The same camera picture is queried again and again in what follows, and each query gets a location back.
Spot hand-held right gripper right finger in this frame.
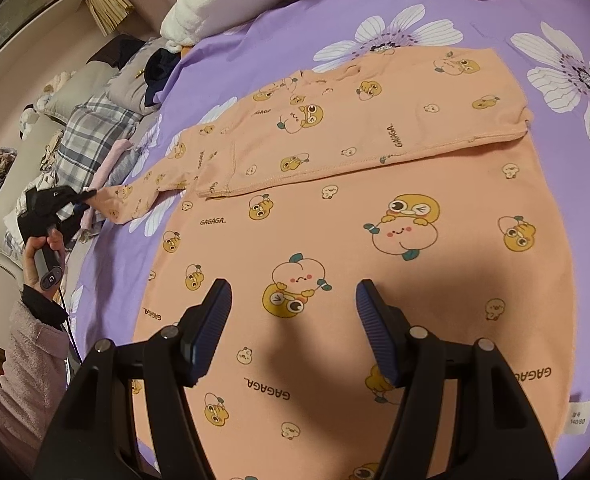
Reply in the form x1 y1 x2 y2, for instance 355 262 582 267
356 280 558 480

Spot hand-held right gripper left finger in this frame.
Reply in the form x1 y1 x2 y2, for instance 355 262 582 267
32 278 233 480

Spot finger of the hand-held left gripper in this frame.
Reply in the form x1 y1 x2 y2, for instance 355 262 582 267
69 186 98 212

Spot orange cartoon print shirt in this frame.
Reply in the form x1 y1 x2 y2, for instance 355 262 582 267
91 47 590 480

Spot person's left forearm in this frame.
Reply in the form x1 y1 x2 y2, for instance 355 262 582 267
0 284 73 463

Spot dark navy clothes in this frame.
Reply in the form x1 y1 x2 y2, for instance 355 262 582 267
142 37 184 107

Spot person's left hand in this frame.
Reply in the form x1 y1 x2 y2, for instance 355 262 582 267
22 232 67 292

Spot light pink garment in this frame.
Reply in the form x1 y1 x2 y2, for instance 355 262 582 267
79 139 142 232

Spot plaid cloth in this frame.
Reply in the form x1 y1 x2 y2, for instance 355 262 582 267
56 95 144 182

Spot small plush toy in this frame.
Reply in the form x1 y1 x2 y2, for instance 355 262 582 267
18 104 52 138

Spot grey folded clothing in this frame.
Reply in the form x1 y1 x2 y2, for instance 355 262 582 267
102 59 157 112

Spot glass door cabinet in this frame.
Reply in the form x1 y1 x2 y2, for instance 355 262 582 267
0 0 93 73

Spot purple floral bedsheet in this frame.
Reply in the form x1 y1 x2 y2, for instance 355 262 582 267
64 0 590 480

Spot black cable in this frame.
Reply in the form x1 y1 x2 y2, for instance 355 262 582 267
56 284 84 363

